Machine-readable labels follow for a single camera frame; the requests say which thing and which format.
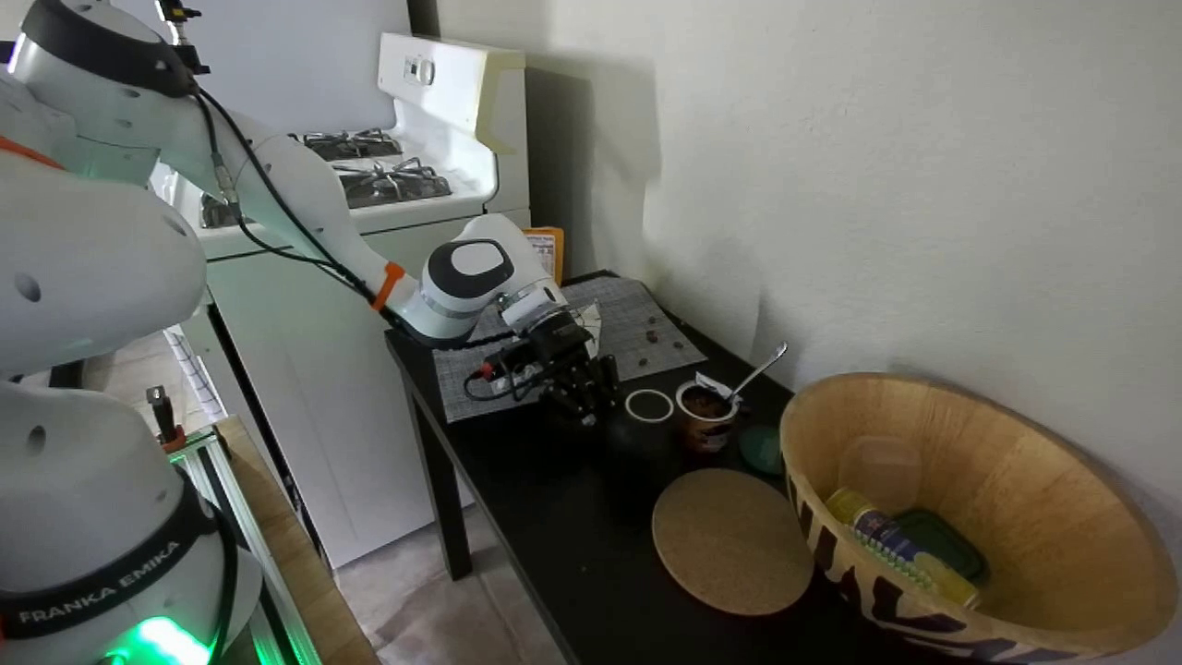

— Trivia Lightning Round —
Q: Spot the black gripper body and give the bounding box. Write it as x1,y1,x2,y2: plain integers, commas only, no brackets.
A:
494,315,596,407

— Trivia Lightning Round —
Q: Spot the black mug white rim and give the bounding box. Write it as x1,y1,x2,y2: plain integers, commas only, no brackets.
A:
602,387,677,493

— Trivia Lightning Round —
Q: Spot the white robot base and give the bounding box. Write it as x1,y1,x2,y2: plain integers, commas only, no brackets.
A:
0,71,265,665

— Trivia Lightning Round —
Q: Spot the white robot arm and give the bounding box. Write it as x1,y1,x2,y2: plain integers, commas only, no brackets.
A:
0,0,616,424

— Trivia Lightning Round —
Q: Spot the grey checkered place mat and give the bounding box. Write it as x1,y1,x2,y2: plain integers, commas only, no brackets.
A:
432,274,703,422

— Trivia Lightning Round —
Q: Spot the small patterned cup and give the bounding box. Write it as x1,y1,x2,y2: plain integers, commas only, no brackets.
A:
677,386,738,451

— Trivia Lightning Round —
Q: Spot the printed paper card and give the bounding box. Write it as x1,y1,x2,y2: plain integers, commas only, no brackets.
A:
530,227,564,283

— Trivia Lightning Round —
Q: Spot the black table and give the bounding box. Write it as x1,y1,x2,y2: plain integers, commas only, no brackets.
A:
388,334,958,665

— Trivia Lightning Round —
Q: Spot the green round object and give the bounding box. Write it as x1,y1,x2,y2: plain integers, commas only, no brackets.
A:
738,429,783,477

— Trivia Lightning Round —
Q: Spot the round cork coaster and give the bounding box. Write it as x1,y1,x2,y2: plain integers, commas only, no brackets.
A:
649,470,813,618

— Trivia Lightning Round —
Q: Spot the white spoon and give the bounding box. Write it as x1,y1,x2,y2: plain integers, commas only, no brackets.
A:
692,343,792,405

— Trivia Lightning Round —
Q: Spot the white stove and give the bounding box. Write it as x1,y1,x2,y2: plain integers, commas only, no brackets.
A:
153,34,530,570

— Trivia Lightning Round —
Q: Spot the yellow green box in bowl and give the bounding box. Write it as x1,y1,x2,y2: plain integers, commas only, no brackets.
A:
829,487,988,606

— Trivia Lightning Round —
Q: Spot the large wooden bowl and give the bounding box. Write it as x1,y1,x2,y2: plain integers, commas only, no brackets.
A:
781,374,1177,665

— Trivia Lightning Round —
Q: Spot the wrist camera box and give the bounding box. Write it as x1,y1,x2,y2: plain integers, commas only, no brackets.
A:
502,289,564,334

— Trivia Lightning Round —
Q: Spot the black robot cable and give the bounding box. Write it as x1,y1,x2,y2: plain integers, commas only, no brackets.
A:
180,84,548,405

